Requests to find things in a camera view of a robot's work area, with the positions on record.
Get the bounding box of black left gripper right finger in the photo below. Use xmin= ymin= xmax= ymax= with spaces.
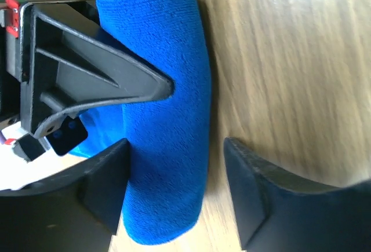
xmin=224 ymin=138 xmax=370 ymax=251

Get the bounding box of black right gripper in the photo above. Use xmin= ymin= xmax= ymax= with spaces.
xmin=1 ymin=0 xmax=173 ymax=162

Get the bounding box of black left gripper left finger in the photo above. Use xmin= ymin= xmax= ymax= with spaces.
xmin=1 ymin=139 xmax=130 ymax=251

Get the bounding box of blue microfibre towel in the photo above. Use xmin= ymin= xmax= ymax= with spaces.
xmin=71 ymin=0 xmax=212 ymax=245

